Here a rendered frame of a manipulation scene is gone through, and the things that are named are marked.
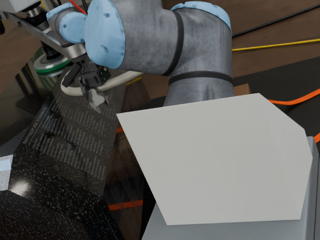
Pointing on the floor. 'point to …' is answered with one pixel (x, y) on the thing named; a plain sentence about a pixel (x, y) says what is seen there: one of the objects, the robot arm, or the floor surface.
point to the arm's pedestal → (289, 232)
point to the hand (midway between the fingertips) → (100, 105)
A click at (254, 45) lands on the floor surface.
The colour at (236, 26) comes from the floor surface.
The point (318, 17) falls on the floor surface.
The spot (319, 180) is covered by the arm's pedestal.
